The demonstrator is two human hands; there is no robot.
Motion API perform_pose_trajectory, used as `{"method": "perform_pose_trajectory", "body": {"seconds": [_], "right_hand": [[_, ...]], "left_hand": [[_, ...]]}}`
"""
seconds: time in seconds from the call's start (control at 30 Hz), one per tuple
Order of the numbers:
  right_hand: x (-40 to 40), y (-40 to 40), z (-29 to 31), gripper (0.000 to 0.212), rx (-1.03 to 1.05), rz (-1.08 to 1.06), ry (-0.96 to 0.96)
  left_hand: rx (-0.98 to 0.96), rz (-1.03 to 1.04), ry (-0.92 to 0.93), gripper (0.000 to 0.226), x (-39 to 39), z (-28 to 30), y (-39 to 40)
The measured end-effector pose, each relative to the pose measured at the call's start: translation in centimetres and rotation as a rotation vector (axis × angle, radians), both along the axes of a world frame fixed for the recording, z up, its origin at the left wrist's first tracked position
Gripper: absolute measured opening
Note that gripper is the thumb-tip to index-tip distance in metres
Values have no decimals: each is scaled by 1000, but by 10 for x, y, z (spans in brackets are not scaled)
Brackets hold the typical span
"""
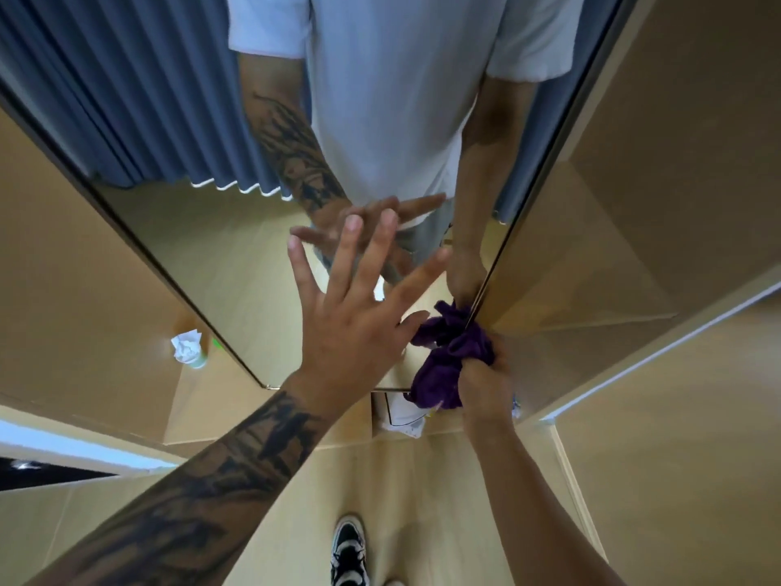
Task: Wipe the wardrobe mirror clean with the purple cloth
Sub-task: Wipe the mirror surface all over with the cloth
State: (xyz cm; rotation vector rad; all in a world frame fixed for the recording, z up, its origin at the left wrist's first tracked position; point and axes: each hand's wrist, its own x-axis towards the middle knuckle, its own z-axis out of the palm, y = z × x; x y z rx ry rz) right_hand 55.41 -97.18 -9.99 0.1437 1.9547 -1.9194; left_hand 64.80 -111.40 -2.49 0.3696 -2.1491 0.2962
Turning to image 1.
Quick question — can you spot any person's left hand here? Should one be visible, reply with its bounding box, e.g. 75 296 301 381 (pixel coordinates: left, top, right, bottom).
286 208 452 416

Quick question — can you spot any person's right hand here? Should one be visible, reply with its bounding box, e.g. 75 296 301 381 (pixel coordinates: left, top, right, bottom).
457 332 517 431

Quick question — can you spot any purple cleaning cloth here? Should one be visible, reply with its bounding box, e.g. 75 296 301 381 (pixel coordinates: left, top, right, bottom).
404 317 496 411

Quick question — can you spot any pull-out wardrobe mirror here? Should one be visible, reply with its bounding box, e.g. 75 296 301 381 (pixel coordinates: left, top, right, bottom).
0 0 635 395

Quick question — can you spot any person's right forearm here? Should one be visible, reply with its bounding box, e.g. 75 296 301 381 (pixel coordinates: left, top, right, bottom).
466 420 626 586

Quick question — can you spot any person's left forearm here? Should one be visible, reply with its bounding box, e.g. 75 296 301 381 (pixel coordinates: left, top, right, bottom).
27 374 343 586

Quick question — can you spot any person's left black-white sneaker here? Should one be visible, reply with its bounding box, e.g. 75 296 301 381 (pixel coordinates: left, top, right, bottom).
330 514 370 586

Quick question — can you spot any light wooden wardrobe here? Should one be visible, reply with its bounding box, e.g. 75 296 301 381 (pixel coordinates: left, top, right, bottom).
0 0 781 465

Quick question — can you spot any white bag with black label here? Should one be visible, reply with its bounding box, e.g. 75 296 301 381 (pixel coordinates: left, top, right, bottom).
373 393 428 440

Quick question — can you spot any paper cup with tissue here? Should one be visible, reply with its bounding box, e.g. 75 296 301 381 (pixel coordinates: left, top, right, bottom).
170 327 208 370

